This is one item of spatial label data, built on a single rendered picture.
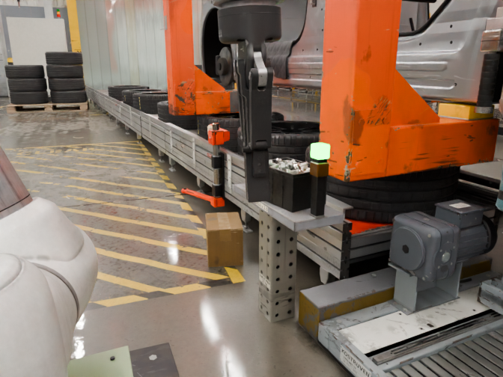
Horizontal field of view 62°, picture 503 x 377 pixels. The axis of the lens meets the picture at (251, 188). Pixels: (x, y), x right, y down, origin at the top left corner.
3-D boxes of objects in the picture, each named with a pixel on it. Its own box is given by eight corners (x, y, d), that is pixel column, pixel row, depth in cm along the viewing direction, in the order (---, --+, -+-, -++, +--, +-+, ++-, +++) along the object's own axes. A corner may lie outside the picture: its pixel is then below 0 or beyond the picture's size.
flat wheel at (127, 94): (123, 109, 583) (121, 91, 576) (123, 105, 644) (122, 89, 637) (171, 108, 600) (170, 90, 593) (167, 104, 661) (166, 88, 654)
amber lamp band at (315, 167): (328, 176, 117) (329, 162, 116) (316, 178, 116) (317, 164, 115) (320, 173, 121) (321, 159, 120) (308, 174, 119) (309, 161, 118)
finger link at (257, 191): (266, 147, 55) (268, 148, 54) (269, 199, 56) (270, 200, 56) (244, 149, 54) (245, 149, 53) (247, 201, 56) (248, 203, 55)
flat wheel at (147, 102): (153, 108, 600) (153, 90, 593) (194, 110, 575) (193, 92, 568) (123, 112, 542) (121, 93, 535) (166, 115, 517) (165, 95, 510)
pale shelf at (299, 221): (343, 223, 124) (344, 213, 124) (294, 232, 117) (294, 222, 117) (274, 186, 162) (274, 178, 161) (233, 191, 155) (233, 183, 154)
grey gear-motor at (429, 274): (508, 300, 147) (527, 205, 137) (419, 331, 130) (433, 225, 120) (463, 277, 163) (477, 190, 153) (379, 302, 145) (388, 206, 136)
